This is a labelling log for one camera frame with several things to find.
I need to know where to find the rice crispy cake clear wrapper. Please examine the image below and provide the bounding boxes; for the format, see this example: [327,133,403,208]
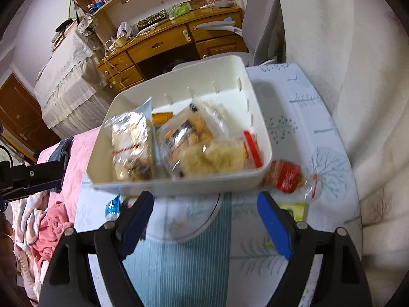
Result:
[172,137,247,179]

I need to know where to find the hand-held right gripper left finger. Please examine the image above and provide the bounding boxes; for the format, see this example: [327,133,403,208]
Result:
[38,191,154,307]

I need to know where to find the small red label pastry packet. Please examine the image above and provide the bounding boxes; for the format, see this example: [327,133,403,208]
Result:
[263,160,319,201]

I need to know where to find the yellow green snack packet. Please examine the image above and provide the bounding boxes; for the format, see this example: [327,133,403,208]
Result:
[266,201,309,248]

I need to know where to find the floral round pouch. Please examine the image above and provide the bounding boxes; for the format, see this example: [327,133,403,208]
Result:
[77,13,98,35]

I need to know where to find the pink bed sheet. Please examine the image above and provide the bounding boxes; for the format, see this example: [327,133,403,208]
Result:
[37,128,103,231]

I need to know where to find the tree print tablecloth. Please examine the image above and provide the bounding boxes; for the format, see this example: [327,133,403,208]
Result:
[74,62,363,307]

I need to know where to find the pink fleece blanket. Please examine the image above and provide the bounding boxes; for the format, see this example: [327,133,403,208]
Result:
[30,200,76,263]

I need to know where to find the white plastic storage container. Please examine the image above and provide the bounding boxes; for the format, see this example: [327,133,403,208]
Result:
[87,55,273,198]

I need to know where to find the small orange biscuit packet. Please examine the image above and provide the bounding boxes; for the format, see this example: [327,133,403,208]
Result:
[151,111,175,126]

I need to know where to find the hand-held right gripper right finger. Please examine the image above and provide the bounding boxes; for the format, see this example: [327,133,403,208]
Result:
[257,191,373,307]

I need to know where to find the lace cloth covered furniture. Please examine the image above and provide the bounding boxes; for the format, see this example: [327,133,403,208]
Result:
[33,27,111,139]

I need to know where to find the dark printed box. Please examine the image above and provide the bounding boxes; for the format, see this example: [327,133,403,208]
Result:
[136,8,171,29]

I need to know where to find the white plastic bag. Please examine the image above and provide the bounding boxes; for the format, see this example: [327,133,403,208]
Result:
[116,21,137,39]

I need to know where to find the floral print quilt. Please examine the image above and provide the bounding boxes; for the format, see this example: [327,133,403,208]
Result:
[9,196,49,303]

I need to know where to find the green box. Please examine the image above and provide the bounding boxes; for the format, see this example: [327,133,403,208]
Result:
[170,3,193,19]

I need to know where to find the wooden desk with drawers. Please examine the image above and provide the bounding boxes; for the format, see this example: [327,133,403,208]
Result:
[97,5,250,91]

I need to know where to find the small blue snack packet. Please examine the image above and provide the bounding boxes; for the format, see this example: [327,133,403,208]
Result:
[105,196,124,222]

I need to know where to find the orange cracker clear packet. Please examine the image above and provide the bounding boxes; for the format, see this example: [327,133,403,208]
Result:
[157,100,225,155]

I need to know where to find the dark blue jeans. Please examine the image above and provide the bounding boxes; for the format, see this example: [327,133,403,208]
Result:
[48,136,76,194]

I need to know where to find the brown wooden door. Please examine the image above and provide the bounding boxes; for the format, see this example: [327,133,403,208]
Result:
[0,72,62,164]

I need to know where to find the grey office chair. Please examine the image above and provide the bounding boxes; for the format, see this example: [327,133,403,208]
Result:
[194,0,286,68]

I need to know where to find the white fleece blanket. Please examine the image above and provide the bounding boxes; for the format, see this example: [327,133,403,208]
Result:
[274,0,409,307]

